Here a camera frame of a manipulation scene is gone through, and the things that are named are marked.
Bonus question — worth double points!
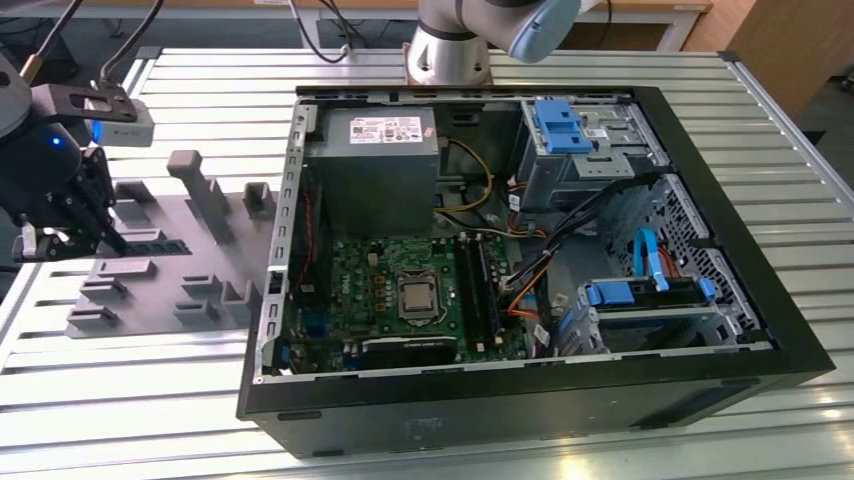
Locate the black graphics card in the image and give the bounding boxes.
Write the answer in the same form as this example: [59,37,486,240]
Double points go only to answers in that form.
[359,335,462,371]

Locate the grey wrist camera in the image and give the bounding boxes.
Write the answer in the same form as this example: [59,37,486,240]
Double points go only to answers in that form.
[92,99,158,149]

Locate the grey power supply unit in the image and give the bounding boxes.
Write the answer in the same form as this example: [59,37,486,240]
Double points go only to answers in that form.
[303,107,442,239]

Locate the grey metal drive cage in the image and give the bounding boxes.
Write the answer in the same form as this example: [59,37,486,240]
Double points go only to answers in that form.
[519,97,673,211]

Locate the black cable bundle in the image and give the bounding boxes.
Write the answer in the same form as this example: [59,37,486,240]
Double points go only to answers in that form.
[499,174,659,291]

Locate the blue drive bay latch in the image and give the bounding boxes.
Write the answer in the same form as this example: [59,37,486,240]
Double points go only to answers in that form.
[533,99,595,154]

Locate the hard disk in blue carrier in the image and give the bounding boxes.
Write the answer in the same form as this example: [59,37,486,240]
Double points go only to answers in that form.
[583,277,721,309]

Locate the orange wire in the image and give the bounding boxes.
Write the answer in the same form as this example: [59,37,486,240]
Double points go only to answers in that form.
[506,268,559,319]

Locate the grey parts rack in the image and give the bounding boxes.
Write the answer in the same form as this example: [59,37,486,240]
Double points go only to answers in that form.
[64,148,279,340]

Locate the yellow wire bundle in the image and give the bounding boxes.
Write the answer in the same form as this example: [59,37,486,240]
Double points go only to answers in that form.
[436,139,495,216]

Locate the blue flat data cable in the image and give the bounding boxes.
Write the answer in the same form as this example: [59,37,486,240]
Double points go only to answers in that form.
[631,227,673,294]

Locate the black PC case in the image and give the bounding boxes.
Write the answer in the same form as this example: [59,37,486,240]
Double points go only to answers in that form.
[236,84,839,460]

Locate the metal socket cover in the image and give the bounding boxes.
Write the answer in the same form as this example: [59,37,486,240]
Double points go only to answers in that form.
[395,268,447,327]

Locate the green motherboard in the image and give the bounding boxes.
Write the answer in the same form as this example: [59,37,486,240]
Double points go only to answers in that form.
[292,234,535,374]

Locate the silver CPU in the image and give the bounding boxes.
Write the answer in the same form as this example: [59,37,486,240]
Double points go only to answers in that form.
[399,282,436,310]

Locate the black camera bracket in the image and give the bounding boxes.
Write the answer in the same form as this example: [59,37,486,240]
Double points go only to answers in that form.
[29,83,140,124]

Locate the blue plastic bracket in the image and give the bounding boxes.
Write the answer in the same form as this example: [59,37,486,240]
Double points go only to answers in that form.
[557,302,593,357]

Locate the wooden desk white legs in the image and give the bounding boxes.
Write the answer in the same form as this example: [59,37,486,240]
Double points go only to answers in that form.
[252,0,714,52]

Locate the wooden cabinet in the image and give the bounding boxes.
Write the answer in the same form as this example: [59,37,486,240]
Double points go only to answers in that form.
[679,0,854,121]

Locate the black RAM slot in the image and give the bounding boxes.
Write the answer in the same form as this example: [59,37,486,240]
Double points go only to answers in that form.
[456,232,486,351]

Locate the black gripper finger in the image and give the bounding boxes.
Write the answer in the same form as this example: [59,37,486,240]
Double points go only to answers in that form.
[65,147,128,259]
[12,214,102,264]

